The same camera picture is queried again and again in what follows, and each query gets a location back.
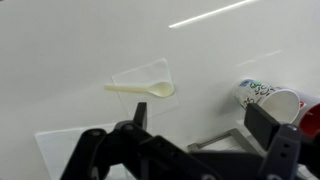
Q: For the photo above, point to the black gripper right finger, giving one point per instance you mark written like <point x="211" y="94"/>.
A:
<point x="283" y="146"/>

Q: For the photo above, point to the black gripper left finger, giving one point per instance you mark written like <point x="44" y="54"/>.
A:
<point x="133" y="150"/>

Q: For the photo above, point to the printed white paper cup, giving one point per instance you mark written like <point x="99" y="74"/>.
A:
<point x="256" y="93"/>

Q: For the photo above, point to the white plastic spoon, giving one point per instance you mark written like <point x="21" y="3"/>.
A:
<point x="160" y="89"/>

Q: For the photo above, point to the red and white cup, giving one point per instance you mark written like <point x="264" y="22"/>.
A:
<point x="311" y="120"/>

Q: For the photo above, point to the white paper serviette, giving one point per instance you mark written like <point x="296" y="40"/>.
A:
<point x="56" y="146"/>

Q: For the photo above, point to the clear plastic bag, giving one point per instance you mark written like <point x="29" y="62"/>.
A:
<point x="146" y="73"/>

